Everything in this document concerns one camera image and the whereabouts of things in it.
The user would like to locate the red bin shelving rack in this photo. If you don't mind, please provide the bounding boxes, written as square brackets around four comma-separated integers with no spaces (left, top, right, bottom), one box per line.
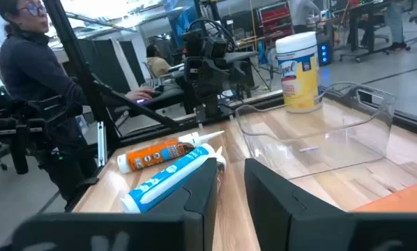
[257,3,293,48]

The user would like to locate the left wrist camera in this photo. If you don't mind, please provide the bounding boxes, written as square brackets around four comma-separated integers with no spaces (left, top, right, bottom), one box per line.
[203,36,229,59]

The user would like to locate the Lysol wipes canister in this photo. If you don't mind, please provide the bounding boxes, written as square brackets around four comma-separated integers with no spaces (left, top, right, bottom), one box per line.
[275,31,324,114]

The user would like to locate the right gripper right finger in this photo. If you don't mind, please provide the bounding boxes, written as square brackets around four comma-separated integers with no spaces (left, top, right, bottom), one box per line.
[243,158,417,251]

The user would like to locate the grey desk top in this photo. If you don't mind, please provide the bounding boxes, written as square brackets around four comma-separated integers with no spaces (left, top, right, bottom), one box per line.
[225,51,259,64]
[142,82,195,111]

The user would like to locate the black and white partition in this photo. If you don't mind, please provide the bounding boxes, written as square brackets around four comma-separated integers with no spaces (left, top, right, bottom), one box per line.
[76,37,147,95]

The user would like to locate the yellow pole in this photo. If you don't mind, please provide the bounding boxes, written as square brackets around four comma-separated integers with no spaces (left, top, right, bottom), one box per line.
[249,0,257,52]

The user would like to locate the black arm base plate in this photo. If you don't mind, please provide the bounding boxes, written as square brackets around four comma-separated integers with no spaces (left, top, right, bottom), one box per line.
[193,104,232,123]

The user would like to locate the eyeglasses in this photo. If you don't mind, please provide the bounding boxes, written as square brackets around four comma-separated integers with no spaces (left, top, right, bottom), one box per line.
[18,3,48,17]

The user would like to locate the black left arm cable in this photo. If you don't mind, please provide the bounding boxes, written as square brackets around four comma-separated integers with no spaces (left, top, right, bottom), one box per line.
[188,17,238,52]

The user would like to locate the computer tower blue lights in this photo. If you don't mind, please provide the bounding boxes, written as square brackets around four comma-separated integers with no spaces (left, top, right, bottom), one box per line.
[316,34,335,67]

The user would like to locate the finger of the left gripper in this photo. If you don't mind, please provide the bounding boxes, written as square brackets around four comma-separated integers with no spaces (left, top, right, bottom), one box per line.
[228,61,253,86]
[184,56,205,84]

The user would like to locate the silver aluminium bracket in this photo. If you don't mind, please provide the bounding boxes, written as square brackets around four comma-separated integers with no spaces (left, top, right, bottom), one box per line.
[96,121,108,168]

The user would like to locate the clear plastic bin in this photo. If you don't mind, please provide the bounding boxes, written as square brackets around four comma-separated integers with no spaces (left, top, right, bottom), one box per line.
[234,81,397,181]

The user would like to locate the blue silicone tube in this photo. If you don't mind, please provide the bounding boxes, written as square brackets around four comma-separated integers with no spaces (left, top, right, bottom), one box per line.
[119,143,217,214]

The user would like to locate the black office desk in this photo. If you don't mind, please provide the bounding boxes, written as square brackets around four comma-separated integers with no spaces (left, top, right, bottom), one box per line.
[333,0,417,63]

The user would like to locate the person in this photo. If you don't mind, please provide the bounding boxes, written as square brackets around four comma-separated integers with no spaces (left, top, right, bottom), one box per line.
[0,0,157,203]
[145,44,173,78]
[382,0,410,50]
[288,0,321,34]

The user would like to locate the black aluminium table frame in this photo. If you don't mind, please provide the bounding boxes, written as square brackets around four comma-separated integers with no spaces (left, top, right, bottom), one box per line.
[43,0,417,213]

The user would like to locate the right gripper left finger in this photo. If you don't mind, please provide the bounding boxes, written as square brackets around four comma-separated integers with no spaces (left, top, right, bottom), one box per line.
[0,157,219,251]

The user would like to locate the monitor with blue screen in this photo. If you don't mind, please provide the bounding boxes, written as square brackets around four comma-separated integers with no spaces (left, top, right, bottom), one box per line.
[165,0,197,48]

